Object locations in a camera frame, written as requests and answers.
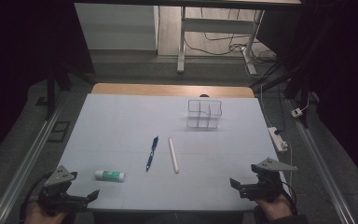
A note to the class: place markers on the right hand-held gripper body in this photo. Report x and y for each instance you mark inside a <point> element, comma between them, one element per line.
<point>262,188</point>

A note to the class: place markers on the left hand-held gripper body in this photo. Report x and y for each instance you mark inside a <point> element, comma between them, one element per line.
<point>56,194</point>

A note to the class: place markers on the white green glue stick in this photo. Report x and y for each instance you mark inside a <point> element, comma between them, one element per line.
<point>110,175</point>

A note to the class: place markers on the white pen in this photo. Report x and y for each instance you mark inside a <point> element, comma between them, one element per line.
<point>173,155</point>

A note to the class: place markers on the blue pen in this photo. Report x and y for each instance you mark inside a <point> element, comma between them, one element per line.
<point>152,154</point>

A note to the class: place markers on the clear plastic desk organizer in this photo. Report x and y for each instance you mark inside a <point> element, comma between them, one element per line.
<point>205,113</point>

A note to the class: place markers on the person's right hand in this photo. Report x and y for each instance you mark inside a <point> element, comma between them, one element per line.
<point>275,208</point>

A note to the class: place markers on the person's left hand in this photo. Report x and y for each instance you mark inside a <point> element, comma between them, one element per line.
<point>40,216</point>

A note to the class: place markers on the white power strip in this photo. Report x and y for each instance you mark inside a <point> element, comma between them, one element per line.
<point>278,140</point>

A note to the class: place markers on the black power plug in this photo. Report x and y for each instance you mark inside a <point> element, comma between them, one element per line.
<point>278,132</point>

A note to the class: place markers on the white table cover sheet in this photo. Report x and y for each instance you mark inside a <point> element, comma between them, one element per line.
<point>121,124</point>

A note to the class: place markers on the small white adapter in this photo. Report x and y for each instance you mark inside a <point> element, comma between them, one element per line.
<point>296,112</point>

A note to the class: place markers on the black metal stand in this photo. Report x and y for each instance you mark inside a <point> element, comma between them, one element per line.
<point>50,90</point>

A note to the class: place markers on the black tripod stand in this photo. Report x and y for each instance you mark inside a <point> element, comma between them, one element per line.
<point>295,84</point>

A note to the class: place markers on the dark curtain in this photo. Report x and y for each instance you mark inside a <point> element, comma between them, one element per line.
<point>18,46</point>
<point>348,77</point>

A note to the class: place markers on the grey cabinet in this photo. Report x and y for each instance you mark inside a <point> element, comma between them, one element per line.
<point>115,28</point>

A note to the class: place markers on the aluminium rail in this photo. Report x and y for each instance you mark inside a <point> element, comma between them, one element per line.
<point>320,161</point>
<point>24,165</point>

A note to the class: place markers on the white desk frame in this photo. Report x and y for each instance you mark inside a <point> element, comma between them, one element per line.
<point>181,46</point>

